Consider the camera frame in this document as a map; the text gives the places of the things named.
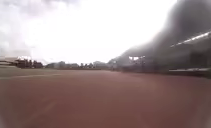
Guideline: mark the row of distant trees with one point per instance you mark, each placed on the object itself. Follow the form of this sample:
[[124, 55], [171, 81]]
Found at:
[[76, 65]]

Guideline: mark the red-brown paved path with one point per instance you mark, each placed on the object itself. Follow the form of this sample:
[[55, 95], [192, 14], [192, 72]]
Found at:
[[103, 100]]

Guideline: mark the large dark building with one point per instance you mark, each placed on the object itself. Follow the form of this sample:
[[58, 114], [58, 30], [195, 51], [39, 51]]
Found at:
[[179, 50]]

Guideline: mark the dark bushes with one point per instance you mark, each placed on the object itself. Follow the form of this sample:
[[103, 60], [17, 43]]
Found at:
[[28, 63]]

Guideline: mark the grey asphalt road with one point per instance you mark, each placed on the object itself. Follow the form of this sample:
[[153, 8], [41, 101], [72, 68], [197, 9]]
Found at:
[[13, 71]]

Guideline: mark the pale painted line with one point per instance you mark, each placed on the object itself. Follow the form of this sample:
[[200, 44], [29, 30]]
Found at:
[[13, 76]]

